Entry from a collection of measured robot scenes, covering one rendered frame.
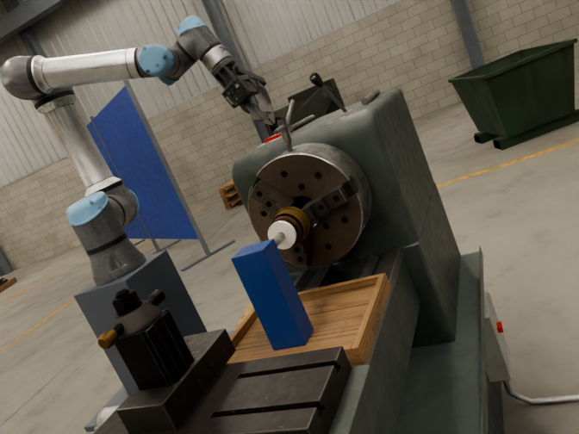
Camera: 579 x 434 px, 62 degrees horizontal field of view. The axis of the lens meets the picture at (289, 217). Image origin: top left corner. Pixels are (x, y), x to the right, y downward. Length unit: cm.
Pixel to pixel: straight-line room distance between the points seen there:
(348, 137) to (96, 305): 82
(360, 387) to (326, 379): 6
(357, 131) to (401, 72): 975
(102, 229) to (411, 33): 1004
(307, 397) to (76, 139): 107
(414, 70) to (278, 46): 305
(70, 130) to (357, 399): 112
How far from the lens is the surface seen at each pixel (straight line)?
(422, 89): 1106
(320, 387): 72
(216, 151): 1222
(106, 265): 139
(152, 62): 128
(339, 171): 118
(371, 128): 130
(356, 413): 73
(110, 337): 78
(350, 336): 99
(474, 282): 180
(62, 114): 154
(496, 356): 187
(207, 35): 140
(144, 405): 81
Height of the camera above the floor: 135
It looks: 12 degrees down
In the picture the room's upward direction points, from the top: 23 degrees counter-clockwise
